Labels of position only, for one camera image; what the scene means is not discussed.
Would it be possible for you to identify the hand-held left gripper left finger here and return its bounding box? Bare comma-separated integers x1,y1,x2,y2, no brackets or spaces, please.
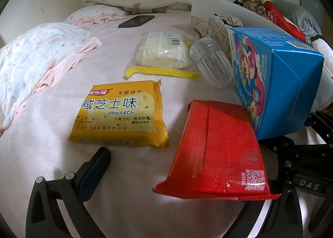
25,146,112,238

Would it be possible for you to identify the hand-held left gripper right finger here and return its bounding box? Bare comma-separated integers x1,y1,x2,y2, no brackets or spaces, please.
229,185,306,238

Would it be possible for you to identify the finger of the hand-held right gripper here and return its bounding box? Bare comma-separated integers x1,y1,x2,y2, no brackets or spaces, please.
304,109,333,140
256,134,333,162

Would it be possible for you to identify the blue cartoon carton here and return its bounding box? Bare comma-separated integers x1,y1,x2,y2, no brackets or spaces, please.
226,27,325,141

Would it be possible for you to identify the yellow biscuit packet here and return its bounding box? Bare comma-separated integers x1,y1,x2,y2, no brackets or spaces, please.
67,80,171,149

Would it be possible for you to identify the red snack packet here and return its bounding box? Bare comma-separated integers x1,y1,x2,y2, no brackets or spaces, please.
152,99,282,201

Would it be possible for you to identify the clear ribbed plastic jar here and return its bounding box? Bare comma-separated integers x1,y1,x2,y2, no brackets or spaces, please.
189,37,233,88

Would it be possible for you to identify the clear snack bag yellow zip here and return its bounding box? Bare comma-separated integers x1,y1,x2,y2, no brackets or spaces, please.
124,31,200,80

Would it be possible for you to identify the white storage box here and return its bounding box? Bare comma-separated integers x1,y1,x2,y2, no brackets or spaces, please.
191,0,276,30

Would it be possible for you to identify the white knitted cloth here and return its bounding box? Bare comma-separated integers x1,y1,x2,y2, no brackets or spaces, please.
312,36,333,111

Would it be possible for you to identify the grey cloth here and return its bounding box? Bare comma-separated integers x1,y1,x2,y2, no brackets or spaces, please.
272,0,324,45

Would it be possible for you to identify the red patterned cloth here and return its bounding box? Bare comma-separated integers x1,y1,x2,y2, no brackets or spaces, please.
233,0,306,43

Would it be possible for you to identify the large floral pillow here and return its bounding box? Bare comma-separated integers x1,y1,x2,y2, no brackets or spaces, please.
0,22,103,134

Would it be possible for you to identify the plaid cloth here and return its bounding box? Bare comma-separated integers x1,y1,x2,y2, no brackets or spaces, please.
195,14,244,42

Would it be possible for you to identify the black smartphone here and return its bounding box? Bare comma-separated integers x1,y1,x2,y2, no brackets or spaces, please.
118,15,155,29

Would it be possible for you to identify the small floral pillow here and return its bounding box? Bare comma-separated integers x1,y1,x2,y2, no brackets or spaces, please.
62,4,128,26

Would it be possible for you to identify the white bed headboard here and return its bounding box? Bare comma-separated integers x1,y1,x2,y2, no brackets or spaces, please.
0,0,102,46

